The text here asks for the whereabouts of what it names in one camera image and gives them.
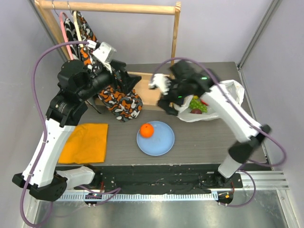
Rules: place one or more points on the fake orange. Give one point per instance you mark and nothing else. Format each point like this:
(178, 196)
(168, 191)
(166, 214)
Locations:
(146, 130)

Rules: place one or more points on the black white zebra garment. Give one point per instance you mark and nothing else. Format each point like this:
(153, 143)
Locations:
(70, 33)

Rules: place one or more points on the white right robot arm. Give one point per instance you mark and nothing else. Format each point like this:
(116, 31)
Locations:
(187, 81)

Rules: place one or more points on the blue plastic plate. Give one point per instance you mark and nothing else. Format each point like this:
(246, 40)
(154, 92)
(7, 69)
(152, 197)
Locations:
(160, 143)

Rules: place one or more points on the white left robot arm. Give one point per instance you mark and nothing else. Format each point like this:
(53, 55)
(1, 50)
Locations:
(76, 85)

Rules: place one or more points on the pink clothes hanger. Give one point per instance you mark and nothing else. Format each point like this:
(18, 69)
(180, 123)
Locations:
(61, 15)

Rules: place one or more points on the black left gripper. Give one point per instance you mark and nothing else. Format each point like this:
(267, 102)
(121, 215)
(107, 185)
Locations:
(129, 79)

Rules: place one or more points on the orange grey patterned garment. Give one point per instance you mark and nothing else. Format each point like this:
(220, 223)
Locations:
(123, 106)

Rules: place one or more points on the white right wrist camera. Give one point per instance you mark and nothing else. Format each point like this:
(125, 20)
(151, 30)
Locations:
(160, 81)

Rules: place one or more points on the green fake grapes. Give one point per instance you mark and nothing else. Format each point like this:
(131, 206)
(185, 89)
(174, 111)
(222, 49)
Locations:
(197, 104)

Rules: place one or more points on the cream clothes hanger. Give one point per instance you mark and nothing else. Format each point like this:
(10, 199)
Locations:
(77, 25)

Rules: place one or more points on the wooden clothes rack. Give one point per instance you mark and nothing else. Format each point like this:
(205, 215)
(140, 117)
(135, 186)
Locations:
(149, 97)

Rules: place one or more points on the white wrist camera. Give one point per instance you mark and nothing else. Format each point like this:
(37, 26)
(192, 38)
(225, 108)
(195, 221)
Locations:
(103, 52)
(160, 81)

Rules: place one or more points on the orange folded cloth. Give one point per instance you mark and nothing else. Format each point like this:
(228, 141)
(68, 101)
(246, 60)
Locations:
(86, 144)

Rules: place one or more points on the dark red fake plum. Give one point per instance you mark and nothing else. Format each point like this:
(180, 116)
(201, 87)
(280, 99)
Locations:
(196, 111)

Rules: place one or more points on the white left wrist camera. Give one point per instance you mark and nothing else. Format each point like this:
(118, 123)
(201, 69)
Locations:
(103, 52)

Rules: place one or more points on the red fake chili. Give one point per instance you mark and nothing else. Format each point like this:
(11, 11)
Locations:
(204, 102)

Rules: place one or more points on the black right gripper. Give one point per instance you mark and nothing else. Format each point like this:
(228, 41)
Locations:
(171, 95)

